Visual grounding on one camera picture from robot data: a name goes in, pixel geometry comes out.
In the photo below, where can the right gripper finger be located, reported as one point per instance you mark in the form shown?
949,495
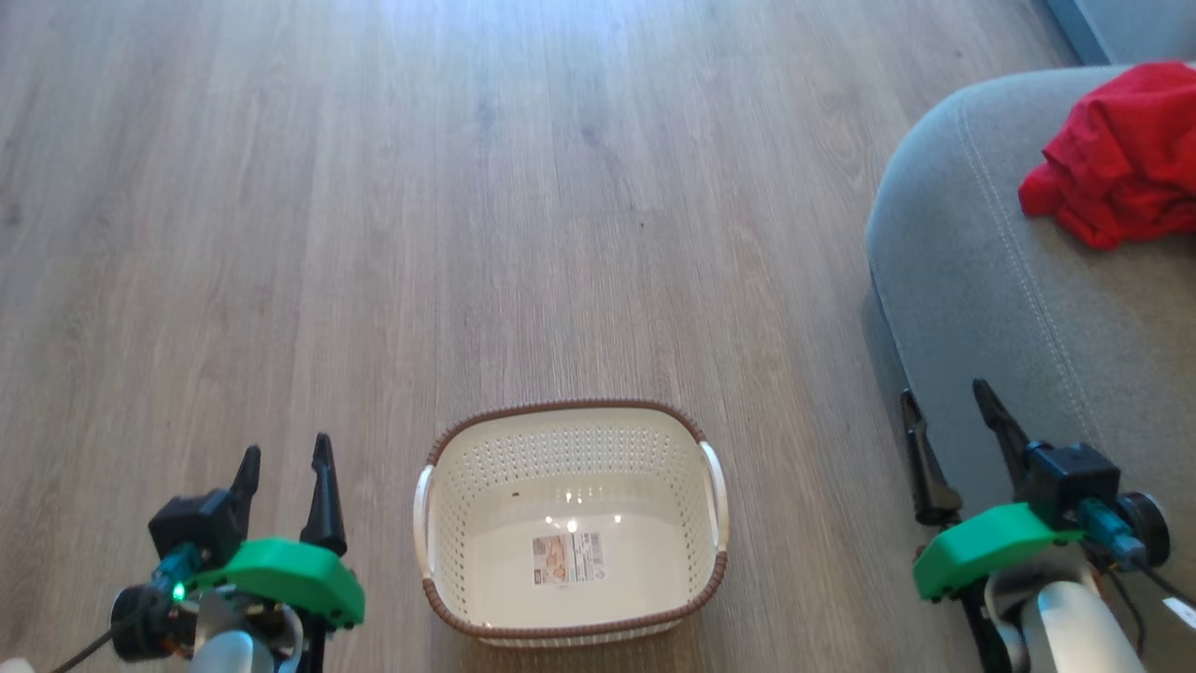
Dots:
1004,430
932,477

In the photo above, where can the right black wrist camera box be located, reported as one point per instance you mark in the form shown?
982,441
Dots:
1070,477

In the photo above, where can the grey blue baseboard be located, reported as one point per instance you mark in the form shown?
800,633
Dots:
1074,28

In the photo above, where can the printed label sticker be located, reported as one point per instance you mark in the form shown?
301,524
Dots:
568,558

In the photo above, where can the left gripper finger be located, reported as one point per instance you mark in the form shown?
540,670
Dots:
246,486
324,505

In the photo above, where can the red garment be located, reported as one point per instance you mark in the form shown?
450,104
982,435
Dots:
1121,159

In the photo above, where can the cream laundry basket brown rim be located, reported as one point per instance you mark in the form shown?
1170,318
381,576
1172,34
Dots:
561,449

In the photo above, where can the left black wrist camera box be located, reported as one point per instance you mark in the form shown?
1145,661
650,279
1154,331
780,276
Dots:
196,523

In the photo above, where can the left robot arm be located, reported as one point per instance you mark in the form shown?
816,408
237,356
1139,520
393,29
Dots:
224,654

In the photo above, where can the grey fabric sofa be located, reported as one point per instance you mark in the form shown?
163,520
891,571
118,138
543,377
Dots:
981,280

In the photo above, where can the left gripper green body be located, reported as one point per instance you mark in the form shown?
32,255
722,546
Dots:
290,572

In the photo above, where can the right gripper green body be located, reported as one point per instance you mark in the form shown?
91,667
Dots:
990,547

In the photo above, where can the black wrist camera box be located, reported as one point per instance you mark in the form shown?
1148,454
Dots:
1070,477
196,523

